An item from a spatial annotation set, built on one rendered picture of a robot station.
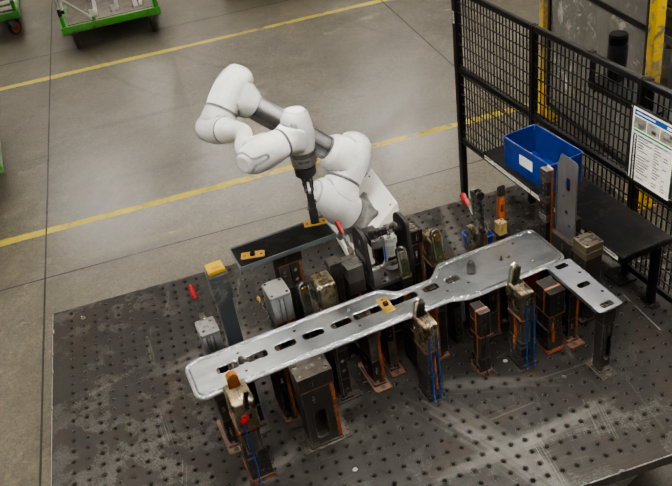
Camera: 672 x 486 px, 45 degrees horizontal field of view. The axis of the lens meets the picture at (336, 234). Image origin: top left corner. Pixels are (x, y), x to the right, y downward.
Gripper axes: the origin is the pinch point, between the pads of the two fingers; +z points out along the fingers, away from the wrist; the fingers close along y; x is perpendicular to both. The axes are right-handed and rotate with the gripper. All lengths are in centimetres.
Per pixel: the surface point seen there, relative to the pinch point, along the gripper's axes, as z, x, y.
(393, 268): 26.0, 25.2, 6.9
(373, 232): 6.5, 19.4, 9.6
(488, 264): 25, 58, 17
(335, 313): 24.4, 0.7, 27.5
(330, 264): 14.5, 2.4, 12.4
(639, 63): 40, 192, -148
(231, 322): 32, -37, 12
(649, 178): 5, 119, 12
